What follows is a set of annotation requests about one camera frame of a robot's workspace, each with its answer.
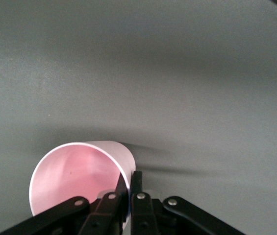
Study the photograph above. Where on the pink plastic cup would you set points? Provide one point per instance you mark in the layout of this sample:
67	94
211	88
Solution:
74	176

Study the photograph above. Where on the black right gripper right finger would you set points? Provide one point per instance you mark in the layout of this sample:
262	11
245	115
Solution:
140	213

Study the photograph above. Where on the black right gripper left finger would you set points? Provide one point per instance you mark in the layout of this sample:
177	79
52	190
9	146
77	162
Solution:
104	213

